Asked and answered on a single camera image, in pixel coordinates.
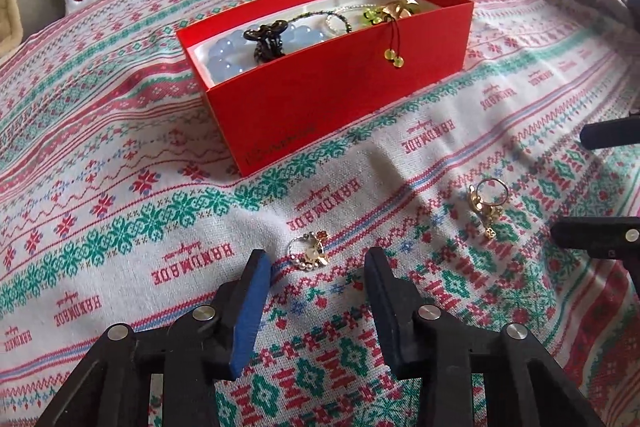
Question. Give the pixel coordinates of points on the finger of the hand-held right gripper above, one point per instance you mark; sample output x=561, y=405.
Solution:
x=595, y=237
x=612, y=134

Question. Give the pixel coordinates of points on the patterned knit-print tablecloth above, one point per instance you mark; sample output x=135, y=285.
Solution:
x=150, y=187

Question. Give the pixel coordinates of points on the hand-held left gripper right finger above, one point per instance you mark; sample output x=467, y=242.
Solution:
x=387, y=317

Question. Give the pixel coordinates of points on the red cardboard box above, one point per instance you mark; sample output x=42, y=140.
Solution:
x=325, y=97

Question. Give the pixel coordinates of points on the dark hair claw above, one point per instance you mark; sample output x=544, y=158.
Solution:
x=265, y=38

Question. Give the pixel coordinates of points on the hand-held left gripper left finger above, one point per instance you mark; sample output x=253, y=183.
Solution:
x=247, y=317

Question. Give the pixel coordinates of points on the small rhinestone hoop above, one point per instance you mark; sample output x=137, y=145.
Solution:
x=334, y=23

